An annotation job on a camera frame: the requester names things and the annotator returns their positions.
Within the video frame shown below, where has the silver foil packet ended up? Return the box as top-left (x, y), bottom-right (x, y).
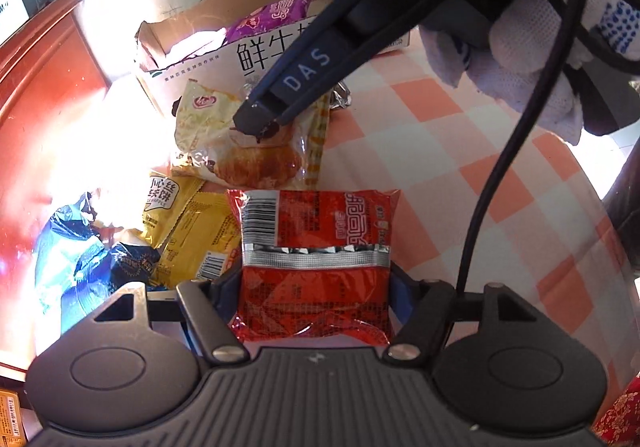
top-left (332, 81), bottom-right (355, 112)

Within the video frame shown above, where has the white cardboard box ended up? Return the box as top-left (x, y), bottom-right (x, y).
top-left (134, 0), bottom-right (412, 120)

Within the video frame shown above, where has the red wooden headboard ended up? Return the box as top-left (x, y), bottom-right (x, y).
top-left (0, 0), bottom-right (166, 368)

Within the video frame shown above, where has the purple noodle snack packet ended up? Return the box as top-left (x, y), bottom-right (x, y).
top-left (225, 0), bottom-right (312, 44)

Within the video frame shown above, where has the person's dark clothing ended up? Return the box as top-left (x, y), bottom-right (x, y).
top-left (602, 142), bottom-right (640, 278)

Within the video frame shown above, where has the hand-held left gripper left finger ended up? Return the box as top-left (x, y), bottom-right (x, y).
top-left (90, 269), bottom-right (251, 365)

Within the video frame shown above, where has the red patterned cloth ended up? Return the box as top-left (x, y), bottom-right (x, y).
top-left (592, 372), bottom-right (640, 447)

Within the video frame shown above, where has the black cable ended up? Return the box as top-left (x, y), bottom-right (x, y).
top-left (452, 0), bottom-right (608, 295)

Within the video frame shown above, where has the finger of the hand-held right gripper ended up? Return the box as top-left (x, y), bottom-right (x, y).
top-left (234, 0), bottom-right (451, 138)

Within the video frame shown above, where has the orange checkered tablecloth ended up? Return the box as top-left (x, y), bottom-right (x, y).
top-left (100, 37), bottom-right (631, 378)

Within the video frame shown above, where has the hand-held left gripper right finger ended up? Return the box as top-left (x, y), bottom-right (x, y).
top-left (385, 264), bottom-right (541, 365)

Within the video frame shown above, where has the red noodle snack packet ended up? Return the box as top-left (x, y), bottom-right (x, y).
top-left (226, 188), bottom-right (402, 347)

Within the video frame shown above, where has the orange printed box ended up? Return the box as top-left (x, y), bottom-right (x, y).
top-left (0, 387), bottom-right (28, 445)

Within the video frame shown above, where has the croissant bread packet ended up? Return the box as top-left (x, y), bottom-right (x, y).
top-left (170, 79), bottom-right (333, 190)

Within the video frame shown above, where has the person's right hand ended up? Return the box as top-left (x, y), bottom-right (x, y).
top-left (419, 0), bottom-right (640, 146)

